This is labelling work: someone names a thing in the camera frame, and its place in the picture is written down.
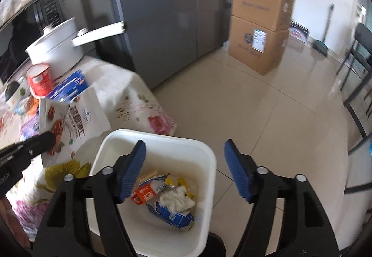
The light blue milk carton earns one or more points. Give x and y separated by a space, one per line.
22 107

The orange peel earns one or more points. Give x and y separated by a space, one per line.
32 106

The white nut snack bag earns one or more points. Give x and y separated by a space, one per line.
72 123

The red instant noodle cup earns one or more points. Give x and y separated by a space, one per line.
39 80

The blue cracker box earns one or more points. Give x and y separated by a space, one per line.
69 88

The orange white carton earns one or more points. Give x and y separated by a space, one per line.
148 186

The beige paper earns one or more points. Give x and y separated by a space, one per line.
176 200

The dark blue milk carton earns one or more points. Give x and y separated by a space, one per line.
182 221

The yellow snack wrapper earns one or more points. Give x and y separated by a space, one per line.
190 185

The white trash bin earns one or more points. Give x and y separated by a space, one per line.
182 158

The dark green squash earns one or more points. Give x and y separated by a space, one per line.
11 89

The white electric cooking pot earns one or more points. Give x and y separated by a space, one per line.
61 46

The black microwave oven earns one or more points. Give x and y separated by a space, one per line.
23 30

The floral tablecloth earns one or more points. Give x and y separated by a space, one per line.
127 103

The black dining chair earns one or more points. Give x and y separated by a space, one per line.
360 51

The broom with dustpan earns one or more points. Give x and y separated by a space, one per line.
319 45

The lower cardboard box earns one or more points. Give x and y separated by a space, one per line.
257 47

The cardboard box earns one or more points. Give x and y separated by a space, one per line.
257 47
274 15

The grey refrigerator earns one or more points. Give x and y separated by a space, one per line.
161 36

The upper cardboard box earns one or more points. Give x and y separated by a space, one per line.
274 15

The white ceramic bowl green handle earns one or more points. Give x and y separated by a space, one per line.
22 92

